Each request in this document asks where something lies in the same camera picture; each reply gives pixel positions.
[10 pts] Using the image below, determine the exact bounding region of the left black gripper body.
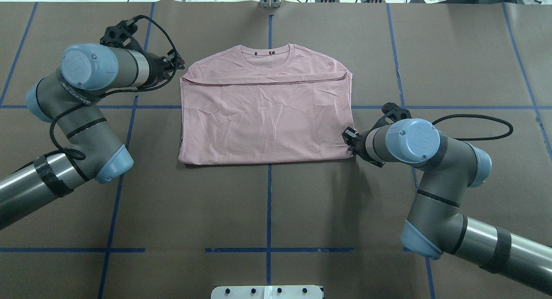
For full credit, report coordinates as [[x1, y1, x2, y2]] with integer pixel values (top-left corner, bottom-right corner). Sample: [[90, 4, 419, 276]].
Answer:
[[144, 53, 171, 85]]

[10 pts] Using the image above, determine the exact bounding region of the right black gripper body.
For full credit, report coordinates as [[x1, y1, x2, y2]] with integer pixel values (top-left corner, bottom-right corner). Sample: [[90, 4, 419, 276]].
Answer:
[[353, 132, 375, 163]]

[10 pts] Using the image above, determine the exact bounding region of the pink Snoopy t-shirt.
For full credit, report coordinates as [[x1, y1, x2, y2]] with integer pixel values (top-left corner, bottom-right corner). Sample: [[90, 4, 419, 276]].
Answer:
[[178, 44, 354, 166]]

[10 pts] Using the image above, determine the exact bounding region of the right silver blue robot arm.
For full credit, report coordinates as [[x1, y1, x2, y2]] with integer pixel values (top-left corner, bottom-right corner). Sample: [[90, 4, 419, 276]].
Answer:
[[342, 118, 552, 295]]

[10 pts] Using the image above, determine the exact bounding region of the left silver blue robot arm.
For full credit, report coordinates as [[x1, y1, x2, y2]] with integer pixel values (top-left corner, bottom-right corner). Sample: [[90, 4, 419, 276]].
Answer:
[[1, 43, 184, 229]]

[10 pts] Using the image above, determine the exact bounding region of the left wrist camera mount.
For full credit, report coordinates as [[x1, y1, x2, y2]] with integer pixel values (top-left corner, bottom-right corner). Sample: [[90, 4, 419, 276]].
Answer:
[[99, 19, 143, 52]]

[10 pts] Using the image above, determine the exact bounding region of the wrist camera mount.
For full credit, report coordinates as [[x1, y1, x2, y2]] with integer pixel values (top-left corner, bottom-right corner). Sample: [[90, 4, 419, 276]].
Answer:
[[99, 19, 143, 52], [372, 102, 412, 129]]

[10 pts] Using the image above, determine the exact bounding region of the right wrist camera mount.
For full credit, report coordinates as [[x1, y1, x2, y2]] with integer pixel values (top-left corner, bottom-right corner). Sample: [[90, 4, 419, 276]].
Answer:
[[372, 102, 412, 129]]

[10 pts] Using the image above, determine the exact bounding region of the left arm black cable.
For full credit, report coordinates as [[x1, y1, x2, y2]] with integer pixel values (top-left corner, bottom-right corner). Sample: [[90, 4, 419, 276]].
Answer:
[[50, 15, 178, 161]]

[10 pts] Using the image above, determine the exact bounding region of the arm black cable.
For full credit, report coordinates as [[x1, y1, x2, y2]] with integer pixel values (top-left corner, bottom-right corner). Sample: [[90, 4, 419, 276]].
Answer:
[[431, 114, 514, 142], [50, 15, 178, 161]]

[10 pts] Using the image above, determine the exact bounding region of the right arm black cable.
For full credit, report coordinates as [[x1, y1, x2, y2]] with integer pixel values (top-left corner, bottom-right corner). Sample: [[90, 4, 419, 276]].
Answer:
[[431, 114, 514, 142]]

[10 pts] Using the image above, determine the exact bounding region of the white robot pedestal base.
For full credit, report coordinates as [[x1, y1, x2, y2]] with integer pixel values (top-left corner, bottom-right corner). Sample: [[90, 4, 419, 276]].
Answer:
[[210, 285, 325, 299]]

